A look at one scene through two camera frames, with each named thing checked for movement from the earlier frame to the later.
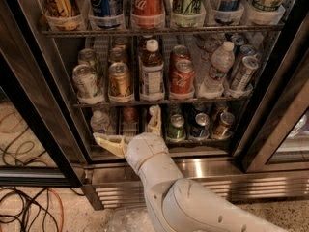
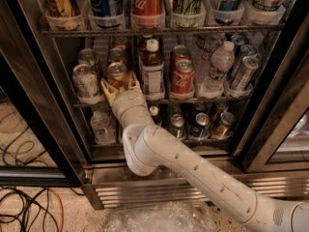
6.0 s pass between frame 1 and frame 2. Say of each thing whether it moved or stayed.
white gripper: moved
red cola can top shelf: stayed
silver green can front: stayed
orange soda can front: stayed
